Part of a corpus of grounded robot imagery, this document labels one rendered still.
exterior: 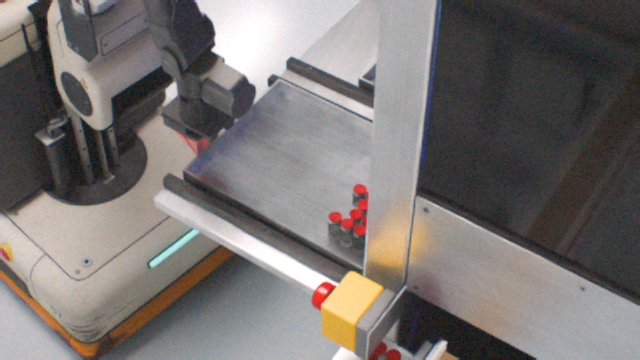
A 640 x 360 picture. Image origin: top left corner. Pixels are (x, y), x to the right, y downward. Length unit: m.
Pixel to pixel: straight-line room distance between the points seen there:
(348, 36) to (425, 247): 0.73
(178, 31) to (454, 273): 0.51
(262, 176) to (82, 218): 0.86
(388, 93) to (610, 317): 0.36
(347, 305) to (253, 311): 1.26
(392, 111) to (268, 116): 0.64
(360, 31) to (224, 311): 0.93
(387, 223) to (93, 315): 1.17
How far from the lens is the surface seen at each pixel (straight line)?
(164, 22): 1.41
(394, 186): 1.20
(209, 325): 2.53
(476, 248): 1.20
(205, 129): 1.56
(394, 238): 1.27
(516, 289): 1.21
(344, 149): 1.68
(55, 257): 2.36
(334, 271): 1.49
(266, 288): 2.58
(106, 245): 2.36
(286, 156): 1.66
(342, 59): 1.84
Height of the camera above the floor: 2.10
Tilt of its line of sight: 48 degrees down
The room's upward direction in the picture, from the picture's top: straight up
